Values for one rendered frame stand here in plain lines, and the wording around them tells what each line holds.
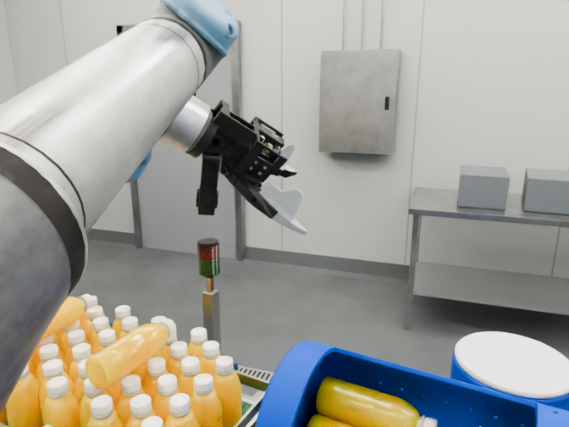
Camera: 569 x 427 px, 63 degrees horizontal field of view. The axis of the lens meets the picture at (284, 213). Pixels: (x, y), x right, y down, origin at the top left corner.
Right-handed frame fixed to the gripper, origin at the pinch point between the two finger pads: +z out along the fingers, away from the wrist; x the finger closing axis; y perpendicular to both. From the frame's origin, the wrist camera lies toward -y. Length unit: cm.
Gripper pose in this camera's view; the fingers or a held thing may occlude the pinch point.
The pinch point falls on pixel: (299, 204)
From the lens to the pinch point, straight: 75.0
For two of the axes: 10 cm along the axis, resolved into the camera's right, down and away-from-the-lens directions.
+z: 7.8, 4.3, 4.6
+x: -0.8, -6.5, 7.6
